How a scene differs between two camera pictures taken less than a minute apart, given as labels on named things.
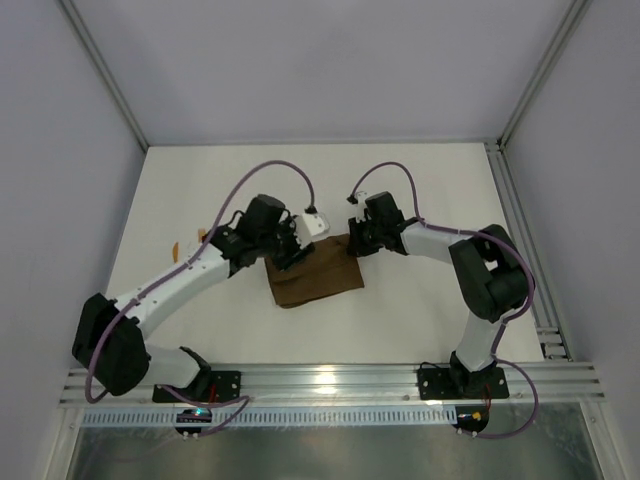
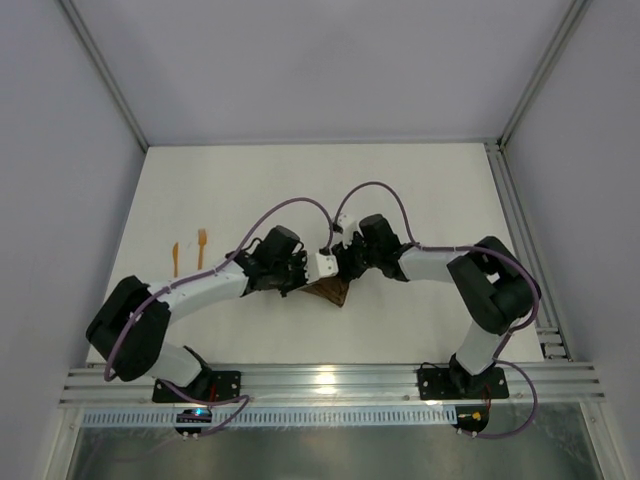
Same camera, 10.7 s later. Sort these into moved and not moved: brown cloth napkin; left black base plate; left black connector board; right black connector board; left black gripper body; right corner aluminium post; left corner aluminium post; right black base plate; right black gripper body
Moved: left black gripper body; right black gripper body; brown cloth napkin
Not moved: right black connector board; left corner aluminium post; left black base plate; right corner aluminium post; left black connector board; right black base plate
